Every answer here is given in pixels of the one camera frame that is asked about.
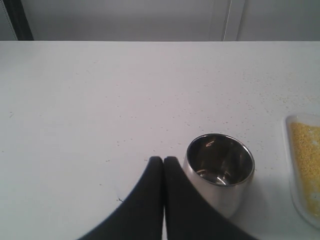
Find white plastic tray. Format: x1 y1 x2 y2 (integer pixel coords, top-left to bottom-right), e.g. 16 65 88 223
282 113 320 229

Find stainless steel cup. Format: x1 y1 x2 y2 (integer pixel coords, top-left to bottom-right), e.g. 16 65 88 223
182 133 255 218

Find white cabinet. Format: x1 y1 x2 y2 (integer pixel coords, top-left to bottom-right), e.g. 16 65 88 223
0 0 320 42

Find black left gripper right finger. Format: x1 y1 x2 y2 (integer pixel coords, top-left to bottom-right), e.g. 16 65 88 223
163 156 254 240

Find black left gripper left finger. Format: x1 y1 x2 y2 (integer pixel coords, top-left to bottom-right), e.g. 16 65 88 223
81 156 163 240

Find yellow millet grains in tray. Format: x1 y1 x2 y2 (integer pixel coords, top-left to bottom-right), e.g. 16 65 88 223
290 122 320 217

